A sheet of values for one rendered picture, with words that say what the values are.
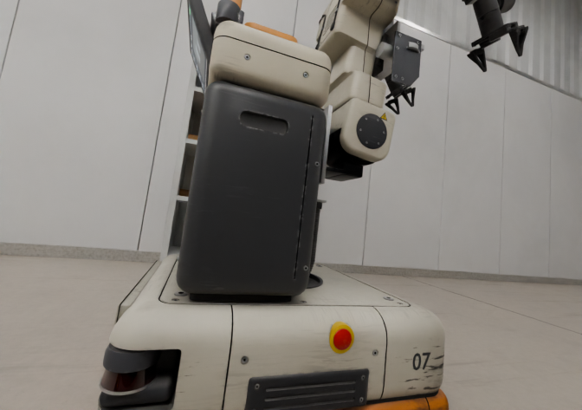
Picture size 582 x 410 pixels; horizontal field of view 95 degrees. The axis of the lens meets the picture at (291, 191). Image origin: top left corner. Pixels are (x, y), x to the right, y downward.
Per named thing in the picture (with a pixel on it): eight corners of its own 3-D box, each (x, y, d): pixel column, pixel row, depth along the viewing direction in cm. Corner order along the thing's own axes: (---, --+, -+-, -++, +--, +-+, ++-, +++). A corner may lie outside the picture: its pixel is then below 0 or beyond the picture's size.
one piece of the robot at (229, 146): (151, 380, 42) (227, -88, 51) (177, 285, 93) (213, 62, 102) (339, 367, 52) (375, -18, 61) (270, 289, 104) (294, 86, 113)
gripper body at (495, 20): (482, 46, 88) (476, 23, 87) (520, 27, 79) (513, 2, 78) (471, 48, 85) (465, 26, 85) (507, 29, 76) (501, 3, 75)
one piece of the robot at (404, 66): (382, 74, 77) (388, 6, 79) (335, 108, 103) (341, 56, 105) (425, 89, 82) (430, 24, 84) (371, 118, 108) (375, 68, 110)
